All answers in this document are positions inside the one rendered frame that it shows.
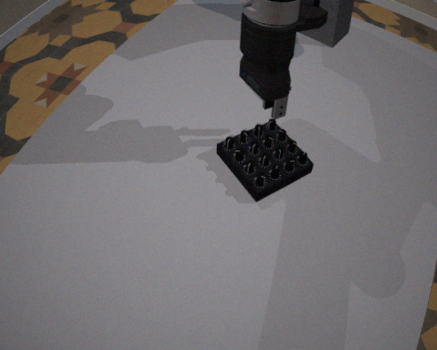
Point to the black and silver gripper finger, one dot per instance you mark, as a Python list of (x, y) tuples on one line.
[(267, 104), (279, 107)]

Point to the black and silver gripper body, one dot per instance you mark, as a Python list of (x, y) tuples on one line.
[(268, 42)]

